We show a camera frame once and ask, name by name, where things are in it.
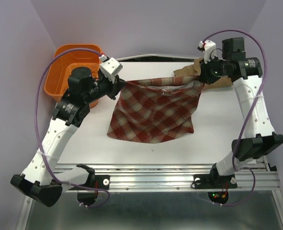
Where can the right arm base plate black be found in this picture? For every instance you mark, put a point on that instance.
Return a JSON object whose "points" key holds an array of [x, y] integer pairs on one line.
{"points": [[206, 181]]}

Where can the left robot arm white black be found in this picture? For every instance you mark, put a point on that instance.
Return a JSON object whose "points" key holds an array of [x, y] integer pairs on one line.
{"points": [[37, 180]]}

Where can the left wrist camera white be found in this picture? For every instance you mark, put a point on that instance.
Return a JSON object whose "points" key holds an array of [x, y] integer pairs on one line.
{"points": [[110, 67]]}

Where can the orange plastic basket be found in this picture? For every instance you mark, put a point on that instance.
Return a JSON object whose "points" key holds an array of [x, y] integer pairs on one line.
{"points": [[57, 78]]}

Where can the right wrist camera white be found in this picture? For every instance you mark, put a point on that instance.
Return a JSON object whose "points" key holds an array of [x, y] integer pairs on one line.
{"points": [[208, 48]]}

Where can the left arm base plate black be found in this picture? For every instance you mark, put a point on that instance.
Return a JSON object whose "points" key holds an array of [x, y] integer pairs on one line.
{"points": [[98, 181]]}

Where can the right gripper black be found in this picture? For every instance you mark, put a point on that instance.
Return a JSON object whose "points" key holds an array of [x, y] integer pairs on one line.
{"points": [[206, 75]]}

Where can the aluminium front rail frame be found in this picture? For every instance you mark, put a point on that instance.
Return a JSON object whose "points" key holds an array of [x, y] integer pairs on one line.
{"points": [[179, 177]]}

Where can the aluminium right side rail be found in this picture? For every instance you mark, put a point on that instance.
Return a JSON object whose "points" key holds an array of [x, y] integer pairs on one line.
{"points": [[250, 146]]}

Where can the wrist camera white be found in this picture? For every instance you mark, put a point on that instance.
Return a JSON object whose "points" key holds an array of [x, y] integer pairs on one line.
{"points": [[110, 67], [208, 48]]}

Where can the white patterned garment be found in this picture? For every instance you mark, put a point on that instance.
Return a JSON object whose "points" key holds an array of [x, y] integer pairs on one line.
{"points": [[155, 110]]}

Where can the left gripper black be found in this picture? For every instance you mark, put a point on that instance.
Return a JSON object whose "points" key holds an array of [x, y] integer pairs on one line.
{"points": [[114, 88]]}

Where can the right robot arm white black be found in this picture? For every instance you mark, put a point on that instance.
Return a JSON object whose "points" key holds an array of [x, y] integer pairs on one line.
{"points": [[225, 166]]}

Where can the khaki brown skirt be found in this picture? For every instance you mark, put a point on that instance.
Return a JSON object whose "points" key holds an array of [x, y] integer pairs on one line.
{"points": [[195, 69]]}

